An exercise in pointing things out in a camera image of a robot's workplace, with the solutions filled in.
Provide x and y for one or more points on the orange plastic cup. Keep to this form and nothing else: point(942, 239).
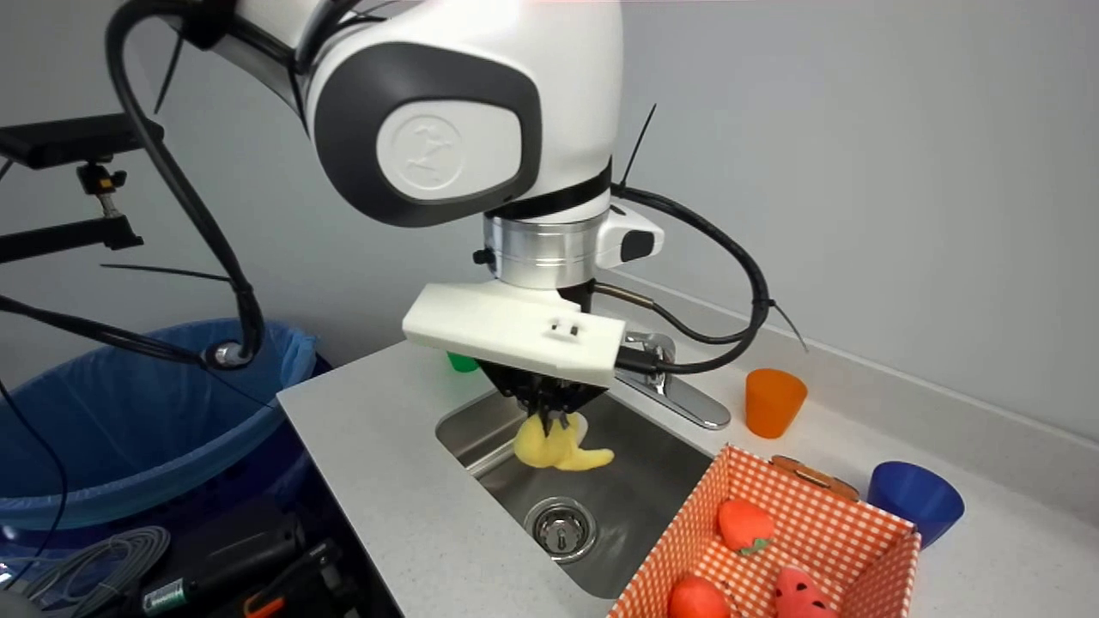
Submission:
point(772, 402)

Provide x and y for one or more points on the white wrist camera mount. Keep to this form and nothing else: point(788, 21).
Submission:
point(517, 331)

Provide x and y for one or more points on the red strawberry plush toy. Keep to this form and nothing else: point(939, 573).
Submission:
point(802, 594)

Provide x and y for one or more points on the orange carrot plush toy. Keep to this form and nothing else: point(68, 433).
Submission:
point(696, 600)
point(743, 526)

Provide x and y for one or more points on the chrome faucet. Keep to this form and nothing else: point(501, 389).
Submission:
point(673, 395)

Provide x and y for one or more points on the grey mesh fabric item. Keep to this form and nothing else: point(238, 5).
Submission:
point(91, 568)

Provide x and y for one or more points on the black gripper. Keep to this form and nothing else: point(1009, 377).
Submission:
point(551, 387)

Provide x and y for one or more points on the black power tool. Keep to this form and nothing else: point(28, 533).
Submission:
point(245, 568)

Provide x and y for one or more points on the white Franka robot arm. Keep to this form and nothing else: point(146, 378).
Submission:
point(457, 104)

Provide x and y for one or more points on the blue trash bin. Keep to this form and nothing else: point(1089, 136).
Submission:
point(138, 425)

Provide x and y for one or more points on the blue plastic cup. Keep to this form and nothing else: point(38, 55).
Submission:
point(914, 501)

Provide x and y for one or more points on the orange checkered box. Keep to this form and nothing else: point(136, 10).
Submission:
point(802, 536)

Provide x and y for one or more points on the yellow banana plush toy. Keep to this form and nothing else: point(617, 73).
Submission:
point(560, 451)

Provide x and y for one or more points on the stainless steel sink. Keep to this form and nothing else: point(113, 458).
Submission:
point(618, 516)

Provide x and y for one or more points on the black camera stand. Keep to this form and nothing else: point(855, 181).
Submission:
point(68, 141)

